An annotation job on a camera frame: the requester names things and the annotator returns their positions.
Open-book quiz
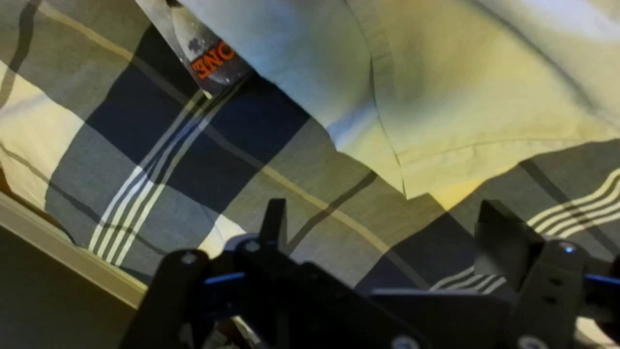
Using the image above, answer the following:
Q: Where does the yellow grey plaid comforter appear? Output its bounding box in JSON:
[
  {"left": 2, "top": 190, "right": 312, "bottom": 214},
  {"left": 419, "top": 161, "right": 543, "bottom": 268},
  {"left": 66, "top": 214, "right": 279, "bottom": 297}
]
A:
[{"left": 0, "top": 0, "right": 620, "bottom": 349}]

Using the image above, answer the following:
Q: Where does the magazine with orange print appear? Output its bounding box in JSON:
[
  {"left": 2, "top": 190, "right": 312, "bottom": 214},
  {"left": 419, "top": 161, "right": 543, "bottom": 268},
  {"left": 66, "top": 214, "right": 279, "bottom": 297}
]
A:
[{"left": 134, "top": 0, "right": 256, "bottom": 101}]

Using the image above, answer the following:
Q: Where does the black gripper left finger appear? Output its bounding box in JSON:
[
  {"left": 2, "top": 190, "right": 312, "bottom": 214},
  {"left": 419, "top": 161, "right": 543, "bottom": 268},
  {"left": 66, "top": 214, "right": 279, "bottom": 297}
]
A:
[{"left": 118, "top": 198, "right": 390, "bottom": 349}]

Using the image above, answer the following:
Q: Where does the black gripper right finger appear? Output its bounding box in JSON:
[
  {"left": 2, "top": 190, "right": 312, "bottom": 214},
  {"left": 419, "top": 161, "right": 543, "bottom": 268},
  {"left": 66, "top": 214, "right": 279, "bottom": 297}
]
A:
[{"left": 475, "top": 198, "right": 620, "bottom": 349}]

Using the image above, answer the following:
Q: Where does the white sheet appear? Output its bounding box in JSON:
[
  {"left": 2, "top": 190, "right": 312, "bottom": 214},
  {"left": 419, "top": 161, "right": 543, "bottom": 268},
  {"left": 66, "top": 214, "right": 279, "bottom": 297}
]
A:
[{"left": 177, "top": 0, "right": 620, "bottom": 212}]

